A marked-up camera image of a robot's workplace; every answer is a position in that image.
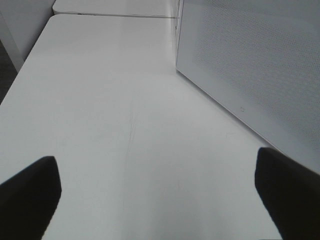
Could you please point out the white microwave door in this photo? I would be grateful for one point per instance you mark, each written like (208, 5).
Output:
(260, 59)

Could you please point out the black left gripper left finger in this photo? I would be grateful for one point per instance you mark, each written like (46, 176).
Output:
(29, 199)

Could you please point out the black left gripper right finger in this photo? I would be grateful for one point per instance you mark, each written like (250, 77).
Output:
(290, 193)

